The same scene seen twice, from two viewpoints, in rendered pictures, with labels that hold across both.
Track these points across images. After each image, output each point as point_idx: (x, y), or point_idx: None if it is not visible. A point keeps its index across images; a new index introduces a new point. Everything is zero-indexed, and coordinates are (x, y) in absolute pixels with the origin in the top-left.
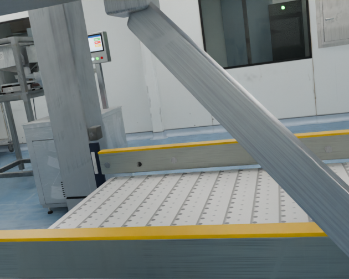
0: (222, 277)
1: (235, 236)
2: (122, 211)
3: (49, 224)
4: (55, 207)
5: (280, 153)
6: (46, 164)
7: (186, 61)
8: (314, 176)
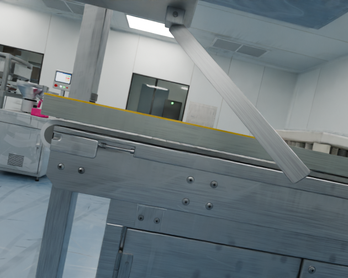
0: (175, 139)
1: (186, 123)
2: None
3: None
4: None
5: (223, 82)
6: (2, 139)
7: (194, 47)
8: (233, 90)
